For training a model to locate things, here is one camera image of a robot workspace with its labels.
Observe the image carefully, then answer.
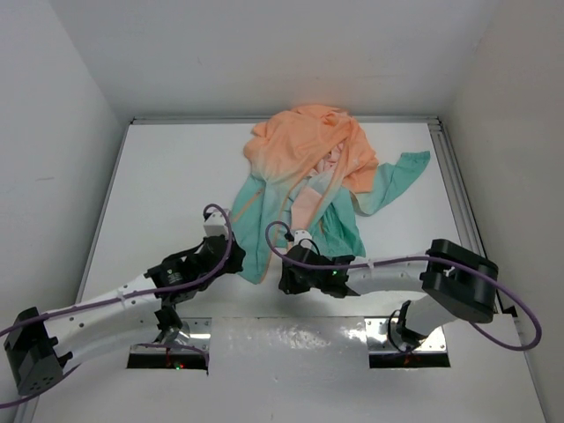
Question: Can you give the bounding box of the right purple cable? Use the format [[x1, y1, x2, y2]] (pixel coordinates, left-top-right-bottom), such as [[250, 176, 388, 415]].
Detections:
[[265, 221, 543, 353]]

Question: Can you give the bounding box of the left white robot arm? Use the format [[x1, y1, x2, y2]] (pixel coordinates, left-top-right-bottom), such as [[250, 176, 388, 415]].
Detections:
[[1, 235, 245, 397]]

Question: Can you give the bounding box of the purple cable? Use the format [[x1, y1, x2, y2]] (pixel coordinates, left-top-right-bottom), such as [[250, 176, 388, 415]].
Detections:
[[0, 203, 234, 409], [265, 221, 543, 353]]

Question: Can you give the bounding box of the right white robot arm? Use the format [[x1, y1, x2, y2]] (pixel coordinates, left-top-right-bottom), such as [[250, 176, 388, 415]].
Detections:
[[278, 239, 498, 353]]

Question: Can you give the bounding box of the aluminium frame rail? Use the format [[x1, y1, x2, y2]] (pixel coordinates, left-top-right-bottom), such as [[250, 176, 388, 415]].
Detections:
[[130, 115, 519, 316]]

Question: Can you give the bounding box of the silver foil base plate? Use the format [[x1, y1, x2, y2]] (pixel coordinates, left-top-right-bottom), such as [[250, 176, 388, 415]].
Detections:
[[127, 316, 450, 370]]

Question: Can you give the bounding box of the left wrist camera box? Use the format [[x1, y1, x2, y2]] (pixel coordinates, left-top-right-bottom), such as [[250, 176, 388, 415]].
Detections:
[[204, 211, 230, 240]]

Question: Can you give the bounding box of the orange and teal jacket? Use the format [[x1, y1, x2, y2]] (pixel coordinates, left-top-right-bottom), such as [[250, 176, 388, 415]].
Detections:
[[232, 105, 430, 284]]

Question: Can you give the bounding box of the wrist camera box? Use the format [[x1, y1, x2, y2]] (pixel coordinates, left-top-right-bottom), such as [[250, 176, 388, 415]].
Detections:
[[293, 229, 313, 245], [204, 211, 230, 240]]

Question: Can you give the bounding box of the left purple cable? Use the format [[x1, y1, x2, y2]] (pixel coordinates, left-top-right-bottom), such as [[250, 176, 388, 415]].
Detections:
[[0, 203, 234, 409]]

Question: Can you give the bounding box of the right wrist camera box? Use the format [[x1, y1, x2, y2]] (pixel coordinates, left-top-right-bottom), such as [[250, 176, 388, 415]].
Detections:
[[293, 229, 313, 245]]

